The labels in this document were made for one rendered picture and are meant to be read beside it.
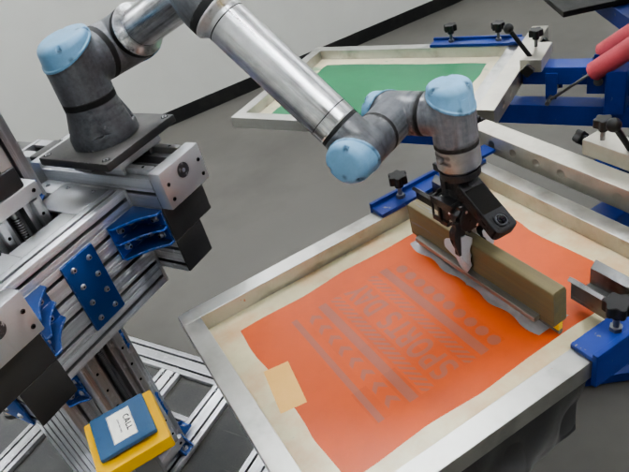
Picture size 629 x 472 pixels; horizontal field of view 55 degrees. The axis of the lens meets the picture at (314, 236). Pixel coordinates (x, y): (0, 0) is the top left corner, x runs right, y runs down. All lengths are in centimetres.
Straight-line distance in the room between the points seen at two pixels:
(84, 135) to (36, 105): 329
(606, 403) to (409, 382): 127
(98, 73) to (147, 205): 29
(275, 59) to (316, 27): 428
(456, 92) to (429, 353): 44
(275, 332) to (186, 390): 109
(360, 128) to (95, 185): 72
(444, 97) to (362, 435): 54
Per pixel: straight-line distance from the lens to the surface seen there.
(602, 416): 220
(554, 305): 104
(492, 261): 110
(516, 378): 103
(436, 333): 110
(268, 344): 116
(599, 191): 132
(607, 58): 171
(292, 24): 513
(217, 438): 205
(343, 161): 93
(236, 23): 98
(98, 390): 164
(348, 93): 206
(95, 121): 137
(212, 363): 112
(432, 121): 100
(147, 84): 477
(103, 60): 137
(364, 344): 111
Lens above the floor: 175
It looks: 35 degrees down
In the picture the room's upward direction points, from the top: 16 degrees counter-clockwise
